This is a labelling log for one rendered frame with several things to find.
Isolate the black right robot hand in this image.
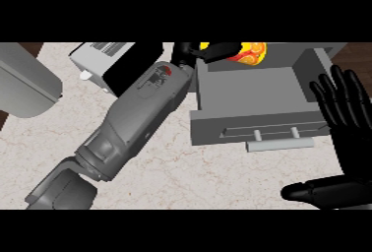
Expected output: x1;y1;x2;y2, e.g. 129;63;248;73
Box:
279;64;372;211

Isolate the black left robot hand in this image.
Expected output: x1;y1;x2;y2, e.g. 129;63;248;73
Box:
172;41;243;66

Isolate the yellow and orange cup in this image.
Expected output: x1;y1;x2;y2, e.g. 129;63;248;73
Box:
200;41;269;67

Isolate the grey open drawer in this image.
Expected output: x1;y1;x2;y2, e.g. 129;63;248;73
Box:
194;48;337;114

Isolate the grey drawer front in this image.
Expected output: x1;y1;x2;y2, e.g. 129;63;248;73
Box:
189;109;337;147

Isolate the grey cabinet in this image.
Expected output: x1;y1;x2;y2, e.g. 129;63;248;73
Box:
263;41;349;67

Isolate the white and black toaster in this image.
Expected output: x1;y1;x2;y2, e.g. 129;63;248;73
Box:
68;41;166;98

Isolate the grey rounded appliance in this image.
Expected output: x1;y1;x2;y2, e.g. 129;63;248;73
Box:
0;41;65;120

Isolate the pale grey drawer handle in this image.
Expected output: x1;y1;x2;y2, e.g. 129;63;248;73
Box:
246;127;316;153

